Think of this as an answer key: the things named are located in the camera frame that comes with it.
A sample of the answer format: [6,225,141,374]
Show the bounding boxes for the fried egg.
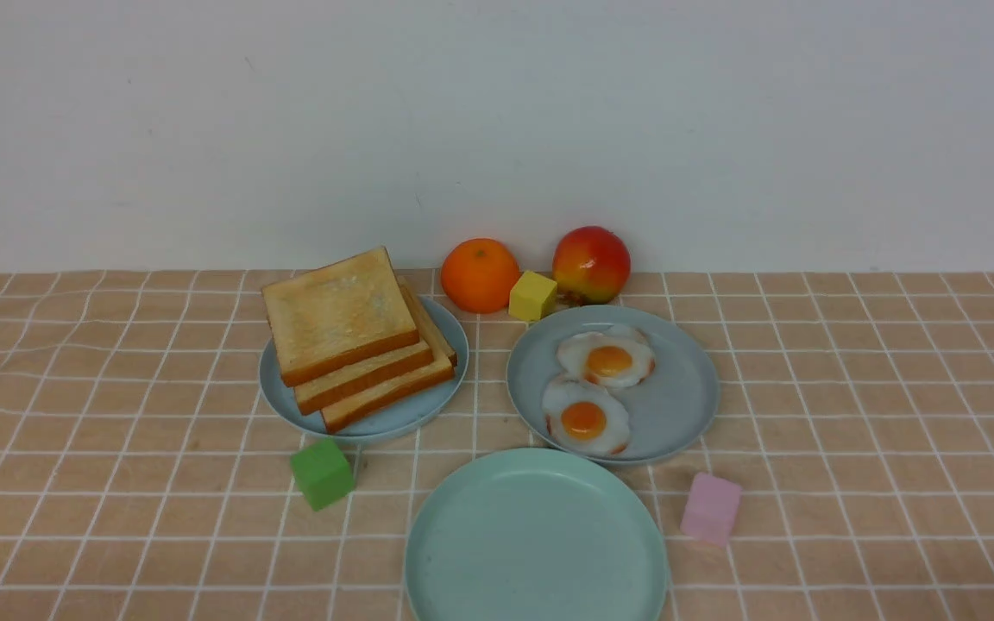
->
[557,323,657,392]
[541,376,632,457]

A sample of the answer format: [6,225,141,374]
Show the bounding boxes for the toast slice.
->
[293,285,435,417]
[261,245,419,386]
[321,278,458,435]

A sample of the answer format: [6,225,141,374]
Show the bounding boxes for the yellow cube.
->
[507,271,557,323]

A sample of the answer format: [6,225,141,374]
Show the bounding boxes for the orange fruit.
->
[439,237,521,314]

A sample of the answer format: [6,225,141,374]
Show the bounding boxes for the red yellow apple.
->
[551,227,632,306]

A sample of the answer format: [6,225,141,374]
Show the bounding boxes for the blue plate with eggs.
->
[507,306,720,467]

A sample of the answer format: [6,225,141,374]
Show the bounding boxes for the green empty plate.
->
[403,448,670,620]

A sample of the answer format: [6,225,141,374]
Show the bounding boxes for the blue plate under toast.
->
[259,298,470,444]

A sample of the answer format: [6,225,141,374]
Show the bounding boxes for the green cube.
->
[289,439,355,511]

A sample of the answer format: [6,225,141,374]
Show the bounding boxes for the pink cube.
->
[680,472,743,548]

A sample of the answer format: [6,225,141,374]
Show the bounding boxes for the checkered tablecloth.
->
[0,270,994,620]

